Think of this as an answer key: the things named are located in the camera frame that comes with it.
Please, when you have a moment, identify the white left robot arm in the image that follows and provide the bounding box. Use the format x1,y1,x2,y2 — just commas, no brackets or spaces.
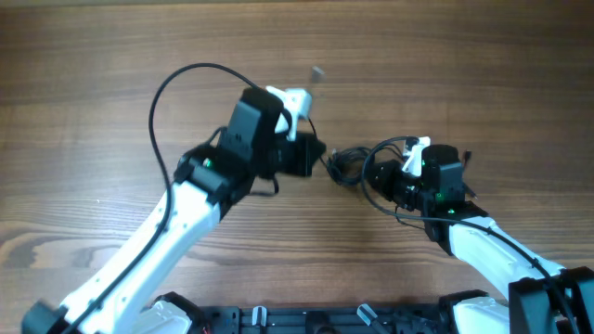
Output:
21,86,326,333

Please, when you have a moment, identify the black cable bundle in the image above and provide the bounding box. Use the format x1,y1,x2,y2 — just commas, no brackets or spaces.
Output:
305,67,405,187

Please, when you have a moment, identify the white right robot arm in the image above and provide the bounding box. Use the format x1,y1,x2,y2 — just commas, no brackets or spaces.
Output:
361,140,593,333

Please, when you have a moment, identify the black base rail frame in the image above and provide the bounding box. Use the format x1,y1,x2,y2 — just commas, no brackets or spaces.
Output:
138,303,465,334

